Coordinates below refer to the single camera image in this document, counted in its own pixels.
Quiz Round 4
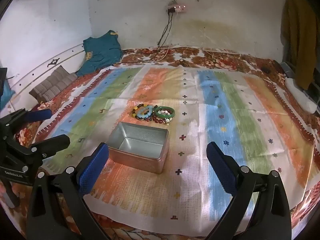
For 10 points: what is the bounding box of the colourful striped bedsheet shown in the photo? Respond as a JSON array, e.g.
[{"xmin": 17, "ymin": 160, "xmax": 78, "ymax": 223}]
[{"xmin": 0, "ymin": 45, "xmax": 320, "ymax": 240}]

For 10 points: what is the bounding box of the white cable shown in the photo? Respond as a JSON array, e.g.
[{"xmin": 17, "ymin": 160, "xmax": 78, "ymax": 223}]
[{"xmin": 122, "ymin": 45, "xmax": 202, "ymax": 63}]

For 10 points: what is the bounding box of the multicoloured glass bead bracelet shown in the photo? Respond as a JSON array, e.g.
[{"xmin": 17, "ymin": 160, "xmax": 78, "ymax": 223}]
[{"xmin": 139, "ymin": 104, "xmax": 155, "ymax": 117}]

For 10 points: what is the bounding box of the teal fabric piece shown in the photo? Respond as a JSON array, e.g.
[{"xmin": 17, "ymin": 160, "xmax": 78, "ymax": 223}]
[{"xmin": 0, "ymin": 80, "xmax": 16, "ymax": 111}]

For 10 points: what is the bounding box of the yellow and black bead bracelet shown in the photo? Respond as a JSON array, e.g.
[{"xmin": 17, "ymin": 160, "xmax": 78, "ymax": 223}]
[{"xmin": 129, "ymin": 104, "xmax": 145, "ymax": 120}]

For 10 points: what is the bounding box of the teal garment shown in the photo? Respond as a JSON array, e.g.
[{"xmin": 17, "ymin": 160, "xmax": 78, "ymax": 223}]
[{"xmin": 76, "ymin": 30, "xmax": 124, "ymax": 77}]

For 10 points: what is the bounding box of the silver metal tin box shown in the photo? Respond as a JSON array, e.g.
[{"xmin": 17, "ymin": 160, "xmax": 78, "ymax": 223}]
[{"xmin": 107, "ymin": 122, "xmax": 169, "ymax": 175}]

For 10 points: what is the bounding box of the pink wall power strip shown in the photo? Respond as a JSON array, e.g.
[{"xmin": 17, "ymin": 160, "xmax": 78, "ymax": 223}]
[{"xmin": 166, "ymin": 3, "xmax": 187, "ymax": 13}]

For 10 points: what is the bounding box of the striped brown cushion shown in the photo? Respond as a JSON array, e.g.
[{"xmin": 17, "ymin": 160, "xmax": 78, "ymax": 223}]
[{"xmin": 29, "ymin": 65, "xmax": 78, "ymax": 103}]

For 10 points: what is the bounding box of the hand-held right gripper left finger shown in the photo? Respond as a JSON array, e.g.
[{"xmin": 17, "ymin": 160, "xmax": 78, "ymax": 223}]
[{"xmin": 26, "ymin": 142, "xmax": 110, "ymax": 240}]

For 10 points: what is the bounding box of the black cable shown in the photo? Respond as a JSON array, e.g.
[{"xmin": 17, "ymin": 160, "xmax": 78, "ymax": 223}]
[
  {"xmin": 157, "ymin": 11, "xmax": 173, "ymax": 48},
  {"xmin": 160, "ymin": 11, "xmax": 175, "ymax": 47}
]

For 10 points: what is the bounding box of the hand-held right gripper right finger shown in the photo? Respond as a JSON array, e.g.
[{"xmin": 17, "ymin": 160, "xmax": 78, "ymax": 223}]
[{"xmin": 205, "ymin": 142, "xmax": 292, "ymax": 240}]

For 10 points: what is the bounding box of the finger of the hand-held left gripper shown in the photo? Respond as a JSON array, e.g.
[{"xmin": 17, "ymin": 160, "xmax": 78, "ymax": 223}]
[
  {"xmin": 10, "ymin": 108, "xmax": 53, "ymax": 131},
  {"xmin": 29, "ymin": 134, "xmax": 71, "ymax": 160}
]

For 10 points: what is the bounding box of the grey metal bed frame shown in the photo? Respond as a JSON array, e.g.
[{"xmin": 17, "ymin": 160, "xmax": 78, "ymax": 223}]
[{"xmin": 279, "ymin": 61, "xmax": 297, "ymax": 81}]

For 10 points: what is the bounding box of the light blue bead bracelet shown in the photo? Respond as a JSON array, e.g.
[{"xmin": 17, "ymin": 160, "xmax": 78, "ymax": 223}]
[{"xmin": 136, "ymin": 107, "xmax": 153, "ymax": 120}]

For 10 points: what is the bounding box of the green jade bangle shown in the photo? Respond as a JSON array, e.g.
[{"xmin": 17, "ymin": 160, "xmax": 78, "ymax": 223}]
[{"xmin": 153, "ymin": 106, "xmax": 175, "ymax": 118}]

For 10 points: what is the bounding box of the white oblong object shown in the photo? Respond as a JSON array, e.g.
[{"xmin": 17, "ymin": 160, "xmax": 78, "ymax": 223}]
[{"xmin": 285, "ymin": 77, "xmax": 317, "ymax": 113}]

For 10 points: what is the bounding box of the striped colourful cloth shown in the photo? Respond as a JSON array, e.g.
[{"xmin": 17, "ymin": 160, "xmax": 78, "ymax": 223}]
[{"xmin": 37, "ymin": 65, "xmax": 316, "ymax": 233}]

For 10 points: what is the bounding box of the white headboard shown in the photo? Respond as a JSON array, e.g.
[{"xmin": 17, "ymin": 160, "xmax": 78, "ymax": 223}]
[{"xmin": 0, "ymin": 42, "xmax": 86, "ymax": 110}]

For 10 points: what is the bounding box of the mustard hanging cloth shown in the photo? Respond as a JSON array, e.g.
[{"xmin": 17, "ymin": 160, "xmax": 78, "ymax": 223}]
[{"xmin": 280, "ymin": 0, "xmax": 318, "ymax": 90}]

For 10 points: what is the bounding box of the red bead bracelet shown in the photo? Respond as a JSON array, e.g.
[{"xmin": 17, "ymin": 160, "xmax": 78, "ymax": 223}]
[{"xmin": 151, "ymin": 115, "xmax": 173, "ymax": 126}]

